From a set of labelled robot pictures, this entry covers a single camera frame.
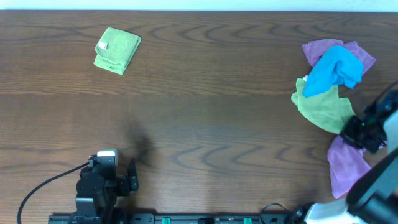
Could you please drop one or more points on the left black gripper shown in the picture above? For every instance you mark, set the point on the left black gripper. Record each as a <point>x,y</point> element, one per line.
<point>125,185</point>

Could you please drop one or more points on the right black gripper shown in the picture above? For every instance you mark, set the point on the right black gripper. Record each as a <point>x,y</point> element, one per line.
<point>356,132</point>

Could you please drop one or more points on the purple cloth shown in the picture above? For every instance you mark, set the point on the purple cloth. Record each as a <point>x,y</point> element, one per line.
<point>347,166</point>
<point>314,50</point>

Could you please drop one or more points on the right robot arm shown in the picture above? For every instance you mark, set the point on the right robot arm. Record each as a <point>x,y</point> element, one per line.
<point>370,199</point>

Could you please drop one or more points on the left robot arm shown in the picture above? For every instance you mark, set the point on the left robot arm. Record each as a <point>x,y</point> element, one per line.
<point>99,187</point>

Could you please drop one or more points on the crumpled green cloth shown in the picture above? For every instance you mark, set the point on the crumpled green cloth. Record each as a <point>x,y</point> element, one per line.
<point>327,110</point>

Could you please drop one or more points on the purple cloth under blue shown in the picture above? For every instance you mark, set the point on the purple cloth under blue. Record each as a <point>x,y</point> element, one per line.
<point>314,50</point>

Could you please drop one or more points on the folded green cloth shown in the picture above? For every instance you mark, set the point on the folded green cloth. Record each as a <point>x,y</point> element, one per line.
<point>115,50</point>

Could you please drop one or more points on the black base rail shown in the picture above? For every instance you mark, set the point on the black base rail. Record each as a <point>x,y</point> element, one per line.
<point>119,216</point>

